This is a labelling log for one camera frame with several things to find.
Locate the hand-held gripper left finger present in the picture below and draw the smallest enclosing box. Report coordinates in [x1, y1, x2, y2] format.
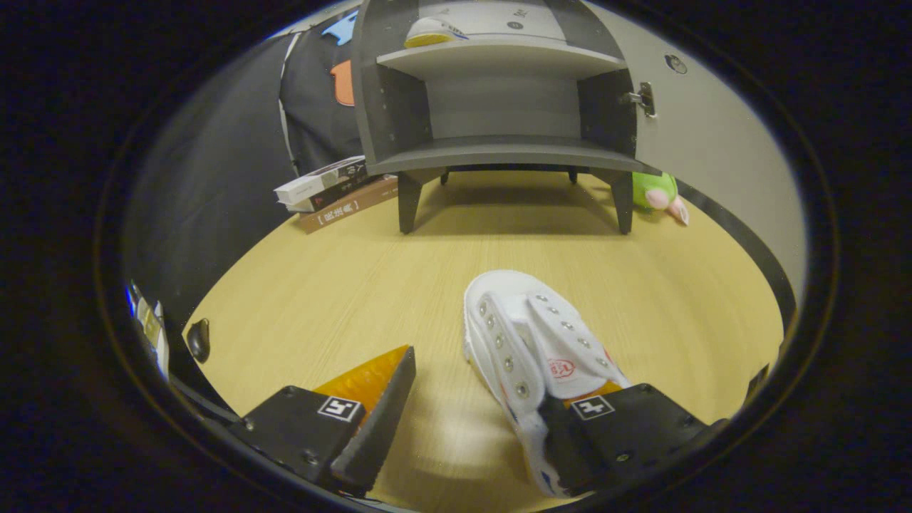
[228, 346, 418, 497]

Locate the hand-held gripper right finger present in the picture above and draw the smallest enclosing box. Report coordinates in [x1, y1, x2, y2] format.
[538, 381, 727, 497]

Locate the white canvas shoe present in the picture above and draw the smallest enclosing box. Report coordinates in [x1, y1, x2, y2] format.
[463, 269, 633, 497]
[404, 16, 470, 49]

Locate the grey shoe cabinet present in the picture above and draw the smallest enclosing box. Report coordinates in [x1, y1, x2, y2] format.
[351, 0, 663, 236]

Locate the black computer mouse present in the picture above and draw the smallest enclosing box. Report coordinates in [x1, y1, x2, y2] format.
[185, 318, 212, 364]

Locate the brown book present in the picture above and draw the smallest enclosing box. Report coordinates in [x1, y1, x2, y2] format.
[298, 177, 400, 234]

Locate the white and gold object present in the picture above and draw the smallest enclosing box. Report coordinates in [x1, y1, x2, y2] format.
[137, 298, 170, 382]

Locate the green and pink plush toy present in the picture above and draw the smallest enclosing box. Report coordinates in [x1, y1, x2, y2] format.
[631, 171, 690, 227]

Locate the dark book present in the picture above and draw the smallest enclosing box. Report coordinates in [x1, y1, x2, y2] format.
[286, 173, 382, 213]

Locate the black backdrop cloth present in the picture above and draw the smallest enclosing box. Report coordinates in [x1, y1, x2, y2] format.
[121, 9, 371, 343]

